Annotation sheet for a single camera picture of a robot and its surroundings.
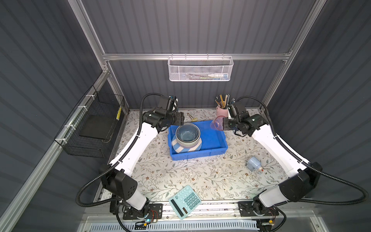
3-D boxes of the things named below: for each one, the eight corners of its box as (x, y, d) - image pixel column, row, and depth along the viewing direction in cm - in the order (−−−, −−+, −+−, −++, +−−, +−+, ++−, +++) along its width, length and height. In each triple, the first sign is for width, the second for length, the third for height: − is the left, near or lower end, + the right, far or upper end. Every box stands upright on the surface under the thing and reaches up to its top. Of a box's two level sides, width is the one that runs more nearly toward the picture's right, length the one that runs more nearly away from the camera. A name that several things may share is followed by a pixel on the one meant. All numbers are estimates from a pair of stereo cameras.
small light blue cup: (245, 168, 89) (248, 163, 84) (248, 160, 93) (252, 155, 87) (254, 173, 87) (258, 169, 82) (258, 166, 90) (262, 161, 85)
